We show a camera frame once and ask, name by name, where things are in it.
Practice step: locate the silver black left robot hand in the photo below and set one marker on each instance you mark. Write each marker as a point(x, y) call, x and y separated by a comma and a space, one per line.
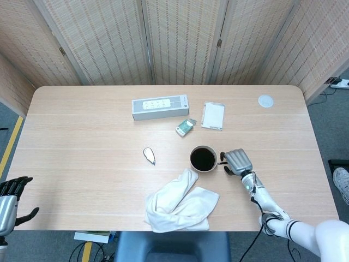
point(6, 207)

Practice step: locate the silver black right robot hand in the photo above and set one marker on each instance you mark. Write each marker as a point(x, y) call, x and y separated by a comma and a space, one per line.
point(238, 162)

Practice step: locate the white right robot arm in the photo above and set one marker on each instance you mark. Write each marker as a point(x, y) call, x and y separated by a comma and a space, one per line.
point(272, 203)

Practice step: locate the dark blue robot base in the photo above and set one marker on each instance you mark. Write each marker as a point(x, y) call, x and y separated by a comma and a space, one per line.
point(174, 247)

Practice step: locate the cup of black coffee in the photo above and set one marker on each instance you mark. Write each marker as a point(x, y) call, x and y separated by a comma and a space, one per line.
point(204, 159)

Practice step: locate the green tissue pack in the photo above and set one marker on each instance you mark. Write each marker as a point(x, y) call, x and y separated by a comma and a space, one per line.
point(185, 127)

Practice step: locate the white crumpled towel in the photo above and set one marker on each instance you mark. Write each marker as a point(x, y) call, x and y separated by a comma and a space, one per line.
point(169, 213)

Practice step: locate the white box under table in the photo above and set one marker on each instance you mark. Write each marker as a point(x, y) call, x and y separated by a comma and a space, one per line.
point(92, 236)

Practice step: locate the grey power strip box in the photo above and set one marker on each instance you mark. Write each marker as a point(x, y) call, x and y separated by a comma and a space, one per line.
point(161, 113)

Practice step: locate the black floor tray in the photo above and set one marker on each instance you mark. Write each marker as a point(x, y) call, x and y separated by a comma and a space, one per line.
point(338, 163)

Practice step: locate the white sneaker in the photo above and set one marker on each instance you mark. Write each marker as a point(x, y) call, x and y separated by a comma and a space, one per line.
point(340, 185)

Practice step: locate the brass screen hinge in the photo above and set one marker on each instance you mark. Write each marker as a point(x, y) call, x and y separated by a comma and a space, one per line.
point(219, 43)
point(62, 50)

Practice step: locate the white floor power strip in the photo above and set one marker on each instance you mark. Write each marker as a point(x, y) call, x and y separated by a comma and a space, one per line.
point(340, 83)

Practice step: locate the woven bamboo folding screen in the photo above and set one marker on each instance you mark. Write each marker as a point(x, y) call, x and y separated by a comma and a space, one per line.
point(109, 41)

